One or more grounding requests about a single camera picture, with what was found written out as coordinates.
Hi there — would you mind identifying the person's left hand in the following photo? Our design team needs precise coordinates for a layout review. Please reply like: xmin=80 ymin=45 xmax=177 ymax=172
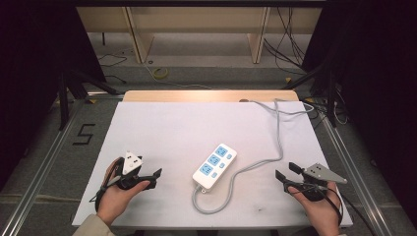
xmin=96 ymin=156 xmax=151 ymax=227

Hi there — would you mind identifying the white floor cable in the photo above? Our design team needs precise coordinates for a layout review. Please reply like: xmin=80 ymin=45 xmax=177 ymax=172
xmin=143 ymin=63 xmax=214 ymax=90

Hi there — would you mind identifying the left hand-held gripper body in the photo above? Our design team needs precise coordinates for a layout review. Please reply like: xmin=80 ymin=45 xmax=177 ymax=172
xmin=112 ymin=150 xmax=146 ymax=191

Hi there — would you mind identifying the yellow tape roll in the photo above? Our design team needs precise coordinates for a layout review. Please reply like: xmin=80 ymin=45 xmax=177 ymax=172
xmin=152 ymin=67 xmax=169 ymax=81

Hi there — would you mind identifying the bundle of black floor cables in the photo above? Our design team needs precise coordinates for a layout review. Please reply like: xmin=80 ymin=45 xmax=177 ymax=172
xmin=263 ymin=6 xmax=308 ymax=73

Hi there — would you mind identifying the grey power strip cable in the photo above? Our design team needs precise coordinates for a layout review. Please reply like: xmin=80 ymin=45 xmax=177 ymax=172
xmin=192 ymin=97 xmax=317 ymax=216

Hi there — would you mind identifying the thin black floor cable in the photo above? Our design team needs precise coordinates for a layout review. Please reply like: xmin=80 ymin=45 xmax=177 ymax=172
xmin=97 ymin=53 xmax=129 ymax=85

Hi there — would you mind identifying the person's right hand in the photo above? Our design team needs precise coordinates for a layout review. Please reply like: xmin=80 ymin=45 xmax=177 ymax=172
xmin=287 ymin=181 xmax=343 ymax=236

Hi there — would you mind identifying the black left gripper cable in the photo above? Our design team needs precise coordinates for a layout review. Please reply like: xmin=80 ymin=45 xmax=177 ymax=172
xmin=89 ymin=185 xmax=111 ymax=212

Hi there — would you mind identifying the black metal stand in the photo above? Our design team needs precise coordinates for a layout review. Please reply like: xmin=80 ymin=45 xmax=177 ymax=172
xmin=280 ymin=60 xmax=339 ymax=129
xmin=57 ymin=68 xmax=120 ymax=132

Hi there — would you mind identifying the wooden table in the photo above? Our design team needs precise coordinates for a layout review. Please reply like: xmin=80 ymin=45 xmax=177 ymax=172
xmin=122 ymin=89 xmax=300 ymax=103

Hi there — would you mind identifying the light wooden shelf unit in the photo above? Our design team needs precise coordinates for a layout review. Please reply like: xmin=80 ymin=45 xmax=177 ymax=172
xmin=76 ymin=6 xmax=323 ymax=65

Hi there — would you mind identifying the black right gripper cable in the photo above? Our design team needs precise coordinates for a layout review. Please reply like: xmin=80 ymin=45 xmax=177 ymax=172
xmin=283 ymin=182 xmax=377 ymax=236

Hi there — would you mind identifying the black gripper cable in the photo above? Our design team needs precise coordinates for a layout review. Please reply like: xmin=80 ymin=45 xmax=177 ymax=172
xmin=283 ymin=182 xmax=377 ymax=236
xmin=89 ymin=185 xmax=111 ymax=212

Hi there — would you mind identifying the aluminium floor rail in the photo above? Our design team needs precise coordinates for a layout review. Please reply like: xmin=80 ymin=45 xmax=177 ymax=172
xmin=316 ymin=104 xmax=394 ymax=236
xmin=0 ymin=97 xmax=87 ymax=236

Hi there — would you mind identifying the white power strip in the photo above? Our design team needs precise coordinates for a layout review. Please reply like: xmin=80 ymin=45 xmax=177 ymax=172
xmin=192 ymin=143 xmax=238 ymax=194

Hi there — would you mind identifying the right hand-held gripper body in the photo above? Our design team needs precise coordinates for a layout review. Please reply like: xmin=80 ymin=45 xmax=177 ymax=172
xmin=288 ymin=162 xmax=348 ymax=202

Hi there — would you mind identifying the white table mat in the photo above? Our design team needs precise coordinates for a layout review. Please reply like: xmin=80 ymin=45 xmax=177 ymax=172
xmin=71 ymin=100 xmax=354 ymax=229

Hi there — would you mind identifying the dark curtain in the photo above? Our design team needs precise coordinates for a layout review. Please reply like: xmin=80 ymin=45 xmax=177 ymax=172
xmin=301 ymin=0 xmax=417 ymax=227
xmin=0 ymin=0 xmax=107 ymax=191

